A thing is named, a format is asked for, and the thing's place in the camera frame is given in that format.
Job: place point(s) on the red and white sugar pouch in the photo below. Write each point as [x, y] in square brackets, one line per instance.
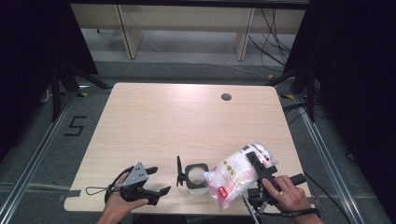
[232, 177]

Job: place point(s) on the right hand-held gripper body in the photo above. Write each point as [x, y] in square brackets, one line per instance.
[257, 199]

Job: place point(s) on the yellow tape piece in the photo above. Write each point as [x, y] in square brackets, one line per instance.
[288, 96]
[82, 94]

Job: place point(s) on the grey table grommet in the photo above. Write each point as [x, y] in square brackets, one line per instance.
[226, 96]

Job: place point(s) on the aluminium floor rail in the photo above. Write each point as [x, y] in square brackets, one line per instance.
[44, 141]
[325, 155]

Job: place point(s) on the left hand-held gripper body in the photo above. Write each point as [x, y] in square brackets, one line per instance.
[138, 175]

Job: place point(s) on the black curtain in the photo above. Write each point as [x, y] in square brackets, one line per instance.
[358, 62]
[31, 46]

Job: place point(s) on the person's right hand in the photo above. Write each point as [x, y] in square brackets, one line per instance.
[292, 200]

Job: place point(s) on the black metal stand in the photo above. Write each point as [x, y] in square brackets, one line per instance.
[310, 93]
[56, 93]

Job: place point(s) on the light wooden desk frame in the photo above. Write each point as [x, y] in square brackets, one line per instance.
[134, 37]

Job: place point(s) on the glass jar with black lid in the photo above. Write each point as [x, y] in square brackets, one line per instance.
[196, 179]

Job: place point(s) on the person's left hand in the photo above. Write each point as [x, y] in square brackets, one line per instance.
[116, 207]

